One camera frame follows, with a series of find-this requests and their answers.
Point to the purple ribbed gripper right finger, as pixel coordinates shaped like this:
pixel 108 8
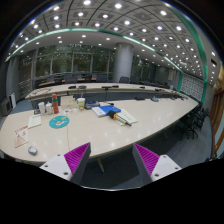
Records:
pixel 151 166

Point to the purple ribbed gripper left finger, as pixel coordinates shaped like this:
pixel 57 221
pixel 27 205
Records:
pixel 69 166

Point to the grey computer mouse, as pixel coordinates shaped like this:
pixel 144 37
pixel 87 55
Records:
pixel 32 150

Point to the round teal mouse pad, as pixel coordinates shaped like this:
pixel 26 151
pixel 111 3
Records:
pixel 59 122

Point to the red and white booklet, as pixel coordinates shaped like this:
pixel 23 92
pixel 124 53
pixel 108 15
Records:
pixel 21 136

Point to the white paper sheet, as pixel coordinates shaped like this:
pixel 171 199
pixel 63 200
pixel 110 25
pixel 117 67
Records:
pixel 34 121

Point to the black office chair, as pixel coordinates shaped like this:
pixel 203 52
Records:
pixel 189 125

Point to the white mug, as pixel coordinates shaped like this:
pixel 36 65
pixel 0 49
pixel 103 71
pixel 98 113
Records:
pixel 49 108

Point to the white notebook under tool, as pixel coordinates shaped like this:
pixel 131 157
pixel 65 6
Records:
pixel 127 116

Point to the orange tall bottle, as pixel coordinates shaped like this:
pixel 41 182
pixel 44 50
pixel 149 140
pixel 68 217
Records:
pixel 55 103

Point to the blue book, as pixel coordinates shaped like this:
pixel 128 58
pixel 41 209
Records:
pixel 107 108

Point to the white cup with green label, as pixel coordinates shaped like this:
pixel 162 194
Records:
pixel 81 103

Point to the black and yellow tool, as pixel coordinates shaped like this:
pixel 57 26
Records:
pixel 113 115

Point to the white jar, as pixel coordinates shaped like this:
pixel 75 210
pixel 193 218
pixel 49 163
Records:
pixel 42 108

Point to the large round concrete column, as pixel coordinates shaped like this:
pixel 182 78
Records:
pixel 123 61

